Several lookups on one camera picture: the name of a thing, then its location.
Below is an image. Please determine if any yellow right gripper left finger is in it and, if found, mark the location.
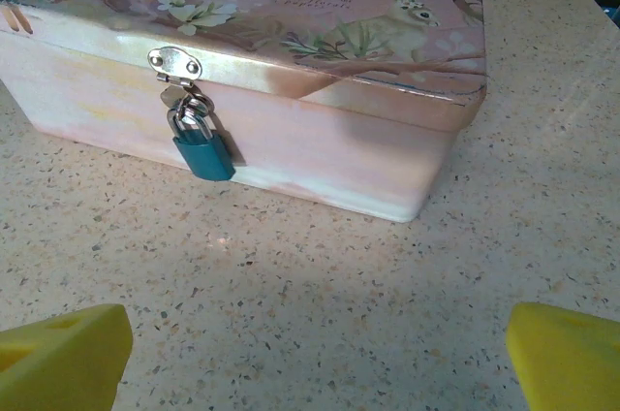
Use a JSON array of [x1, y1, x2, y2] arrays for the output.
[[0, 302, 135, 411]]

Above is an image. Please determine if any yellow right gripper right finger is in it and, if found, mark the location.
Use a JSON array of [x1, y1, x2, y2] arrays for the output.
[[505, 301, 620, 411]]

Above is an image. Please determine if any teal padlock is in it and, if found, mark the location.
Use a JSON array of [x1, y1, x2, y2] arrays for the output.
[[167, 108, 237, 183]]

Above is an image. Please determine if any pink illustrated tin box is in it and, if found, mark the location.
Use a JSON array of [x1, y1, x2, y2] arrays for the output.
[[0, 0, 487, 225]]

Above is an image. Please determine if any silver box hasp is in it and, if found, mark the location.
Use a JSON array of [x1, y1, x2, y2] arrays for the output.
[[146, 46, 215, 117]]

